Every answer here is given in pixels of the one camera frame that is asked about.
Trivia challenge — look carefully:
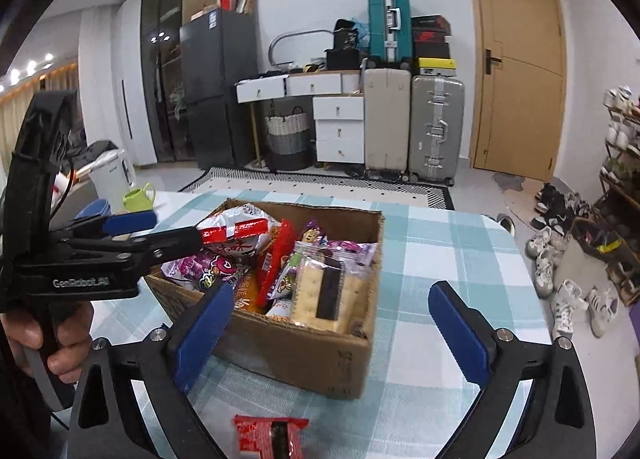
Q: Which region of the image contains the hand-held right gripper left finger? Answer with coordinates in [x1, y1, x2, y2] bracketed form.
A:
[67, 281, 236, 459]

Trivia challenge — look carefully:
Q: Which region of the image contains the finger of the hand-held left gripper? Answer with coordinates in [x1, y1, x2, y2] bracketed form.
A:
[65, 210, 158, 240]
[52, 226, 202, 273]

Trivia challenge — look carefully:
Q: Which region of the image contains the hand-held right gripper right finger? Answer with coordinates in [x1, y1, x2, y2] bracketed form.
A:
[427, 280, 598, 459]

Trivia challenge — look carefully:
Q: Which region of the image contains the purple candy bag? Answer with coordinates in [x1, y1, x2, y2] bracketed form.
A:
[161, 250, 251, 291]

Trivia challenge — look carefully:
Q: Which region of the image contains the red white noodle packet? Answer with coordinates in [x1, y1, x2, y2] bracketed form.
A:
[196, 204, 282, 261]

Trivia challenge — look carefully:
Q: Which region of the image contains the brown cardboard box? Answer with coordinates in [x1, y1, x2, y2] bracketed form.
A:
[145, 198, 386, 401]

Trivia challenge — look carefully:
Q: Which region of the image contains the small red biscuit packet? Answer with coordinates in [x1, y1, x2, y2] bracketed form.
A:
[233, 415, 310, 459]

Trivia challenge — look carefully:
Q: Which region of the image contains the clear cracker sandwich packet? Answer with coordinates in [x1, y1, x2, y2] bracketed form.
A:
[287, 244, 367, 336]

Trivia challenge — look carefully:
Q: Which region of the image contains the purple snack packet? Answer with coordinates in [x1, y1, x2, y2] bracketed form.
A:
[299, 220, 379, 271]

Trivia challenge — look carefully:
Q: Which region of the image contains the person's left hand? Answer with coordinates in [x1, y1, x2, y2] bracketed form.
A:
[0, 301, 96, 378]

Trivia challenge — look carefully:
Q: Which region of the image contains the green watering can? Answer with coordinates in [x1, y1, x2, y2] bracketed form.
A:
[122, 183, 157, 212]

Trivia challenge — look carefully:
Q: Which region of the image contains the blue bowl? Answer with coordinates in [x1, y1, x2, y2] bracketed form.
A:
[74, 198, 112, 224]

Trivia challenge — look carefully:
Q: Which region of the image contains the white appliance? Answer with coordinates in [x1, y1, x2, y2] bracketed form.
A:
[89, 148, 136, 200]

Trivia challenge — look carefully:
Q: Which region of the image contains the pile of dark clothes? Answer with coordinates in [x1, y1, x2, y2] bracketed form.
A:
[60, 139, 121, 172]

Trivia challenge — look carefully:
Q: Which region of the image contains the plaid tablecloth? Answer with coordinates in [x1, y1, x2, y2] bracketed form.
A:
[90, 189, 557, 459]

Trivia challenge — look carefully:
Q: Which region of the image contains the pile of shoes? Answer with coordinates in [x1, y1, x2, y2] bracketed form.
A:
[525, 182, 621, 340]

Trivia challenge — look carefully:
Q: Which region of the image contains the beige round mat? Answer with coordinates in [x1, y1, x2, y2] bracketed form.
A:
[501, 178, 551, 231]

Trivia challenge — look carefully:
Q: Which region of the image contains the beige curtain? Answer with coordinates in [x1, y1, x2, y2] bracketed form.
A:
[0, 64, 81, 150]

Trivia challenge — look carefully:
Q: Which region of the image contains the woven basket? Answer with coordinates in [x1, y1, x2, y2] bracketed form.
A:
[264, 106, 312, 172]

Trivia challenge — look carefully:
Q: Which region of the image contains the black refrigerator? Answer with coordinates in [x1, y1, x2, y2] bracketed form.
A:
[179, 8, 258, 171]

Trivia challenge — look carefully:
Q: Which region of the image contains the dark glass cabinet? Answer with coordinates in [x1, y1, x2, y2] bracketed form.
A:
[140, 0, 201, 165]

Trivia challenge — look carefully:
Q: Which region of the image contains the white drawer desk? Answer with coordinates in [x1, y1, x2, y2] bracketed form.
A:
[235, 70, 368, 165]

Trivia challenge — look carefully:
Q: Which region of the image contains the silver suitcase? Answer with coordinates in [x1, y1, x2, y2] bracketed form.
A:
[407, 74, 466, 186]

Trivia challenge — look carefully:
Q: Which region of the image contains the wooden shoe rack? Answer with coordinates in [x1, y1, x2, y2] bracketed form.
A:
[597, 84, 640, 307]

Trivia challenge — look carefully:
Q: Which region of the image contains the beige suitcase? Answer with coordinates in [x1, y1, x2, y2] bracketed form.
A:
[362, 66, 413, 181]

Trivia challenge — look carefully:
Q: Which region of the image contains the black bag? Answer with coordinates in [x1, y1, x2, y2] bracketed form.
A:
[325, 19, 371, 71]

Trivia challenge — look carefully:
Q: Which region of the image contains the yellow black shoe box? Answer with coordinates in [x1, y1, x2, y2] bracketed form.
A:
[417, 58, 457, 77]

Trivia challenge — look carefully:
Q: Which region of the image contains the wooden door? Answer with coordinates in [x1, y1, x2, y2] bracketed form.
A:
[462, 0, 568, 182]

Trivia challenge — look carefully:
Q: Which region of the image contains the teal suitcase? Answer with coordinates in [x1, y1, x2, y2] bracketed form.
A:
[367, 0, 413, 65]

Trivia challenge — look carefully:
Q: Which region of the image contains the red black shoe box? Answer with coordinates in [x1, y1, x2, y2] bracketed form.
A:
[411, 15, 451, 45]

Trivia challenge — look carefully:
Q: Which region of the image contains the metal tube frame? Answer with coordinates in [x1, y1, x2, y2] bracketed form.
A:
[268, 29, 335, 67]

